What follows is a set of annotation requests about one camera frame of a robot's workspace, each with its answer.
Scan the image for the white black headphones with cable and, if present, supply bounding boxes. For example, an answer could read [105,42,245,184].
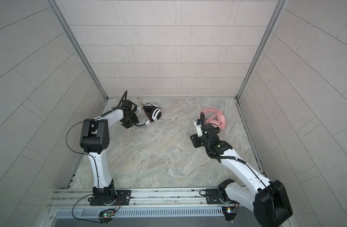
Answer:
[135,103,162,128]

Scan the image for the pink headphones with cable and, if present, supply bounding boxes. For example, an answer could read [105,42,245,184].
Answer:
[199,107,226,130]

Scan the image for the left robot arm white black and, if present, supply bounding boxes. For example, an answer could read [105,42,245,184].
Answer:
[80,91,139,206]

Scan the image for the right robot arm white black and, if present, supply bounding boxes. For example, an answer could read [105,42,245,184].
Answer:
[190,112,293,227]

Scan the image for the white vent grille strip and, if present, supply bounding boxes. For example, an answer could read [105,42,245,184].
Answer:
[55,206,224,219]

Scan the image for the right circuit board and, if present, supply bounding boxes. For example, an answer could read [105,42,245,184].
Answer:
[222,206,238,221]

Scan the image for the circuit board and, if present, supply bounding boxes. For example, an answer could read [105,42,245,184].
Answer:
[222,206,238,221]
[98,209,116,219]

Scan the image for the left circuit board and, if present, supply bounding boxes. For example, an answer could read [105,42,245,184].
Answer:
[98,209,116,219]

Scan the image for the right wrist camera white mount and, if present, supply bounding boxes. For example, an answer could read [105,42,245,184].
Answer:
[194,119,203,138]

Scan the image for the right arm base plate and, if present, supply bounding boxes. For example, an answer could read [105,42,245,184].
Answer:
[204,188,236,204]

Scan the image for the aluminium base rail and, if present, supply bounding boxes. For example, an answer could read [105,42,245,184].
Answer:
[47,186,254,208]

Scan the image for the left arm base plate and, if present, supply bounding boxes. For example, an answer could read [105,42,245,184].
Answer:
[88,189,132,206]

